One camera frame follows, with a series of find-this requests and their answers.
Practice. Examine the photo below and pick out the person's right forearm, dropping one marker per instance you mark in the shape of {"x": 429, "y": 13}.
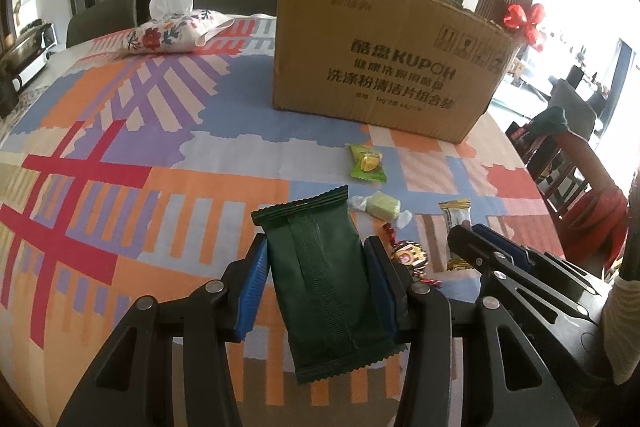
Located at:
{"x": 622, "y": 332}

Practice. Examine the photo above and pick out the dark green garment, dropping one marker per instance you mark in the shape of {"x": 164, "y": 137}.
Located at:
{"x": 550, "y": 122}

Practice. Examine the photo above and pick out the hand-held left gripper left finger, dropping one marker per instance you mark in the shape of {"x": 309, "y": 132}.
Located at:
{"x": 250, "y": 292}

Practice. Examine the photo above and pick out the electric cooking pot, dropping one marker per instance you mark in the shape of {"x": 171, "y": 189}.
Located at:
{"x": 27, "y": 57}

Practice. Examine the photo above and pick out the brown cardboard box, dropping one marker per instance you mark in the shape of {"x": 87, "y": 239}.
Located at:
{"x": 375, "y": 57}

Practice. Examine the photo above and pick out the gold white candy packet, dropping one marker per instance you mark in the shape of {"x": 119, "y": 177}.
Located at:
{"x": 455, "y": 213}

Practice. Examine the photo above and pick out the grey dining chair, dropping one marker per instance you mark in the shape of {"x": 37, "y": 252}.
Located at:
{"x": 575, "y": 107}
{"x": 102, "y": 19}

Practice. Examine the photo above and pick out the light green wrapped candy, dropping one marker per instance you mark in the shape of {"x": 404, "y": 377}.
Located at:
{"x": 382, "y": 204}

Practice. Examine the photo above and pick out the dark green snack packet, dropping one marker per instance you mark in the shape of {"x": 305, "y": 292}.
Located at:
{"x": 320, "y": 282}

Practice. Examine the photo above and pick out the red ribbon bow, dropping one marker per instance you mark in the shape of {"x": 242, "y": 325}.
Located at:
{"x": 525, "y": 24}

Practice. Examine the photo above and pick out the colourful patterned tablecloth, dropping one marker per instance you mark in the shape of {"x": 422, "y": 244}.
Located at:
{"x": 150, "y": 207}

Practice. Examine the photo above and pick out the round red gold candy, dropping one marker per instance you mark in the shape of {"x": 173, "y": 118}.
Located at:
{"x": 409, "y": 253}

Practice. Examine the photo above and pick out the green candy packet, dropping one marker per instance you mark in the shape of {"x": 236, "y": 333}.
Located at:
{"x": 369, "y": 163}

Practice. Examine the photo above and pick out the floral tissue pack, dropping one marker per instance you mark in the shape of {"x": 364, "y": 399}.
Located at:
{"x": 170, "y": 32}

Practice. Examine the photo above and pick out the red garment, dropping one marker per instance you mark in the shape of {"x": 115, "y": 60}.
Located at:
{"x": 595, "y": 202}

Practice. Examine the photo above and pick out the black mug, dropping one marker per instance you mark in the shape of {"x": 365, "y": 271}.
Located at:
{"x": 9, "y": 97}

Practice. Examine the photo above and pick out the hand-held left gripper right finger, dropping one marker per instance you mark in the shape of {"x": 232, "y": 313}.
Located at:
{"x": 382, "y": 287}

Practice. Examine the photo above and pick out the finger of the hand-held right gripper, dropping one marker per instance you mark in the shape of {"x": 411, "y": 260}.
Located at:
{"x": 505, "y": 247}
{"x": 470, "y": 247}

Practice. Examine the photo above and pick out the dark wooden chair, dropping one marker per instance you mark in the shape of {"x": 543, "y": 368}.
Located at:
{"x": 545, "y": 162}

